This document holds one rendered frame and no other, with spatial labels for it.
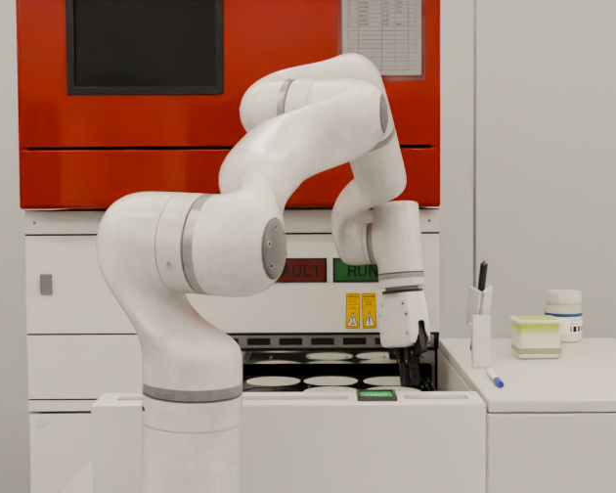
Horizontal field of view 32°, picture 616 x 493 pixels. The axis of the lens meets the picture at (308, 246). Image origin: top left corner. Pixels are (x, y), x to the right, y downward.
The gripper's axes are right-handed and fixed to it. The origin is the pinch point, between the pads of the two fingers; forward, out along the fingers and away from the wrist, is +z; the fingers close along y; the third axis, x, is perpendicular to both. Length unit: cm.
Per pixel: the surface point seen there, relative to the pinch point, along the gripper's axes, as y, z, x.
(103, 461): 15, 6, -63
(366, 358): -16.6, -3.0, 1.6
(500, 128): -111, -70, 122
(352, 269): -16.2, -20.5, -0.2
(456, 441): 40.3, 7.1, -21.2
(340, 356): -19.0, -3.7, -2.7
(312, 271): -20.2, -20.8, -6.9
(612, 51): -89, -92, 154
